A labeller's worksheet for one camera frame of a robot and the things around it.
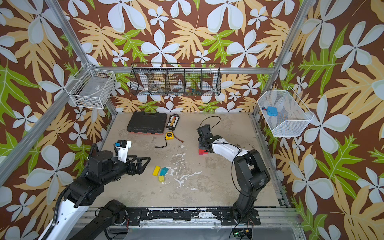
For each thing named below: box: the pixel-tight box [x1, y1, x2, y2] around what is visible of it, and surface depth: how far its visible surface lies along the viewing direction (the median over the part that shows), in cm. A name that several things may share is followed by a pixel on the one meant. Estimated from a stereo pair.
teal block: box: [160, 167, 169, 176], surface depth 90 cm
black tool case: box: [126, 111, 168, 135], surface depth 110 cm
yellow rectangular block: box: [152, 165, 161, 177], surface depth 90 cm
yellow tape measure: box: [154, 131, 175, 148], surface depth 106 cm
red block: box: [198, 149, 209, 156], surface depth 98 cm
